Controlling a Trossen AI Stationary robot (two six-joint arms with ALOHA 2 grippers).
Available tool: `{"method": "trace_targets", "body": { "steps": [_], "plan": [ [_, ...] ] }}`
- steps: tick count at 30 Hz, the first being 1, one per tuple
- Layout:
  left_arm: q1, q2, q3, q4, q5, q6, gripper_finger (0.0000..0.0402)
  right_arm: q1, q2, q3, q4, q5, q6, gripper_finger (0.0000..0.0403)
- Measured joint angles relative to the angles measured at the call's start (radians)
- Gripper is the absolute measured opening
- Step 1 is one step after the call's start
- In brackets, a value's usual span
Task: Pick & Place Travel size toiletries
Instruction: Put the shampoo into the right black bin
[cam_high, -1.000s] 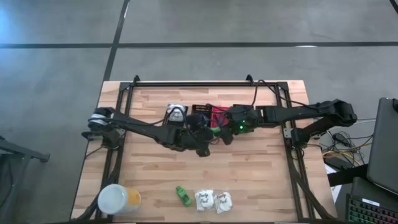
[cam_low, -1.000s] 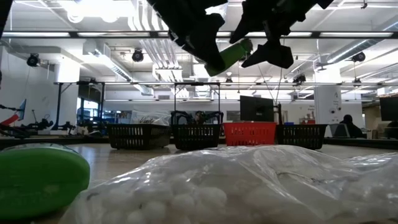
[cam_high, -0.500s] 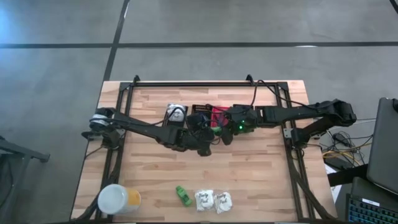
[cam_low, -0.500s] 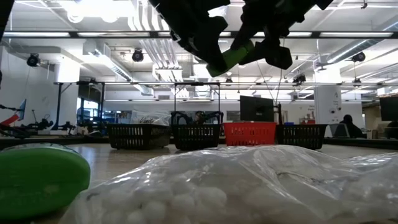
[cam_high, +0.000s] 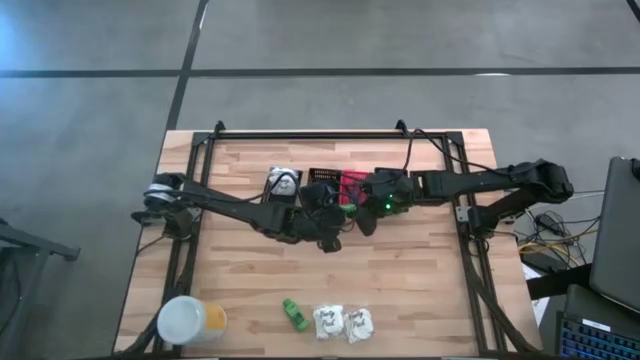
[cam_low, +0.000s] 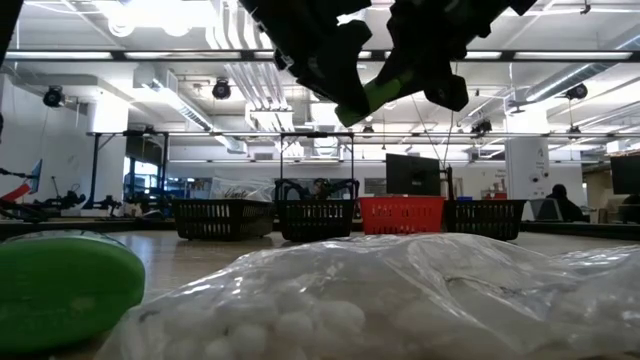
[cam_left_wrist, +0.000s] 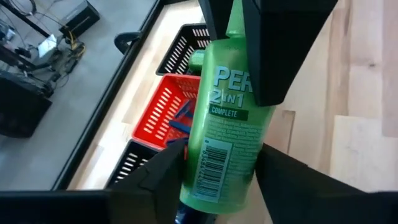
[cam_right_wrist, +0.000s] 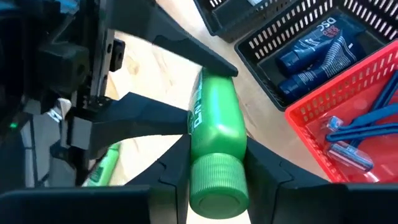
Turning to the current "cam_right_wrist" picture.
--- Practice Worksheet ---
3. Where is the dark blue toiletry tube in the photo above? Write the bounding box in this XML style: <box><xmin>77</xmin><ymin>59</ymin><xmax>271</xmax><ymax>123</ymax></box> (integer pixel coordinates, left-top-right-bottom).
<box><xmin>275</xmin><ymin>17</ymin><xmax>340</xmax><ymax>77</ymax></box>
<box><xmin>277</xmin><ymin>30</ymin><xmax>367</xmax><ymax>103</ymax></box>

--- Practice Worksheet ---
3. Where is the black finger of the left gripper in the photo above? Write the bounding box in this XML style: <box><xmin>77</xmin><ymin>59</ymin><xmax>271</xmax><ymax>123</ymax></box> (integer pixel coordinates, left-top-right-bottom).
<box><xmin>67</xmin><ymin>91</ymin><xmax>191</xmax><ymax>158</ymax></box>
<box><xmin>105</xmin><ymin>0</ymin><xmax>239</xmax><ymax>78</ymax></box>

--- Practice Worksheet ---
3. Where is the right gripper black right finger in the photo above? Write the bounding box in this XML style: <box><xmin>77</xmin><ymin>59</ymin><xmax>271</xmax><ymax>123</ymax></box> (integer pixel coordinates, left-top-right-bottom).
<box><xmin>245</xmin><ymin>136</ymin><xmax>346</xmax><ymax>224</ymax></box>

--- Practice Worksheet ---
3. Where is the black slotted plastic basket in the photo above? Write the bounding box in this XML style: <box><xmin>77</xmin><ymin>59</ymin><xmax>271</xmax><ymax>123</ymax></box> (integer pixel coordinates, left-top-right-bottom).
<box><xmin>192</xmin><ymin>0</ymin><xmax>301</xmax><ymax>44</ymax></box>
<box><xmin>234</xmin><ymin>0</ymin><xmax>398</xmax><ymax>112</ymax></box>

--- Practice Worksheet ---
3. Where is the blue disposable razor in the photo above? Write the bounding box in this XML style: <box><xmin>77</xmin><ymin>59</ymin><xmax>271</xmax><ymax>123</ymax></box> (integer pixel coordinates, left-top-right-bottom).
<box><xmin>326</xmin><ymin>123</ymin><xmax>398</xmax><ymax>172</ymax></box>
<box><xmin>325</xmin><ymin>70</ymin><xmax>398</xmax><ymax>133</ymax></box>

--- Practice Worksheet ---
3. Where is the red slotted plastic basket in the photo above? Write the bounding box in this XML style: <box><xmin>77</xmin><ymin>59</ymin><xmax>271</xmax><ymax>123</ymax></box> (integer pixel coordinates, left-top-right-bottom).
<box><xmin>284</xmin><ymin>39</ymin><xmax>398</xmax><ymax>184</ymax></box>

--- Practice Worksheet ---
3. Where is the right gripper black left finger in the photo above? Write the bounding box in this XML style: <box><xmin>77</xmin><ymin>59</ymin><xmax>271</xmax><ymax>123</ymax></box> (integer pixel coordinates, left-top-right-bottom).
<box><xmin>127</xmin><ymin>134</ymin><xmax>191</xmax><ymax>224</ymax></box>

